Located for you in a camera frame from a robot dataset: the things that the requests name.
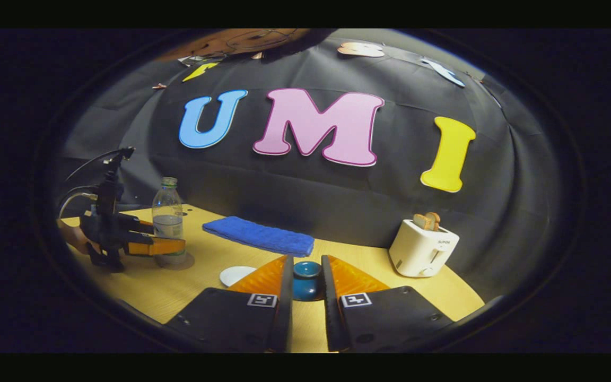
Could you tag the black backdrop cloth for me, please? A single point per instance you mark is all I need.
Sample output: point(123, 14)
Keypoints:
point(337, 201)

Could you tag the toast slice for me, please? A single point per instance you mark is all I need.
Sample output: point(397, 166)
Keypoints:
point(434, 220)
point(420, 222)

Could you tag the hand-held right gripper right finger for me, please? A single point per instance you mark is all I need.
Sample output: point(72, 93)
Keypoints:
point(331, 302)

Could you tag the clear water bottle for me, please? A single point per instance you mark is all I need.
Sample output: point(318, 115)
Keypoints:
point(167, 212)

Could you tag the copper clip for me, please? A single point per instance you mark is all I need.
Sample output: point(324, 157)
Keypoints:
point(159, 85)

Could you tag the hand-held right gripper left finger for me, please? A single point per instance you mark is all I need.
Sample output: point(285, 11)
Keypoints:
point(284, 302)

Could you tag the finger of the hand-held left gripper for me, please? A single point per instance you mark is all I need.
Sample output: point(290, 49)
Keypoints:
point(136, 224)
point(157, 246)

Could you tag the blue towel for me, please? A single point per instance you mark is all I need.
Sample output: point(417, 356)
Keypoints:
point(258, 236)

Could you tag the pale teacup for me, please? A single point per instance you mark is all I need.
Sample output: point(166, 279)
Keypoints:
point(234, 275)

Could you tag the brown patterned object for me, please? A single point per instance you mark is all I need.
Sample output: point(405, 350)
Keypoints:
point(236, 42)

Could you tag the white toaster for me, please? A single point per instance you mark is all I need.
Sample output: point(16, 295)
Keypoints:
point(421, 252)

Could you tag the dark teal teacup lid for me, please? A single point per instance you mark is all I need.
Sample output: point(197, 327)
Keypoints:
point(307, 281)

